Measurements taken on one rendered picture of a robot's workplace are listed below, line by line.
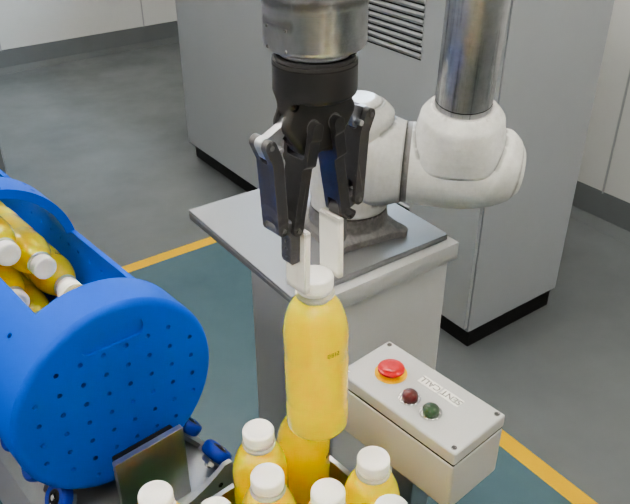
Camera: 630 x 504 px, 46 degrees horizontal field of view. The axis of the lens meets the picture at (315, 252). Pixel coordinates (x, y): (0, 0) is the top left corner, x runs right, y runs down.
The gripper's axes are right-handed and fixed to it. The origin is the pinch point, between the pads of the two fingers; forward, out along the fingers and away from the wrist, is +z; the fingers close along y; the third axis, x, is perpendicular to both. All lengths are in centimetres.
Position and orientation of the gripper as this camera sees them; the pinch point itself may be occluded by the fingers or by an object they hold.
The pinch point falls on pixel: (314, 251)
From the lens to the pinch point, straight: 73.7
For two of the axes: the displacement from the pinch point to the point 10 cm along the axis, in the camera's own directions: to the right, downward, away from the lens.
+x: 6.6, 3.9, -6.4
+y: -7.5, 3.4, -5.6
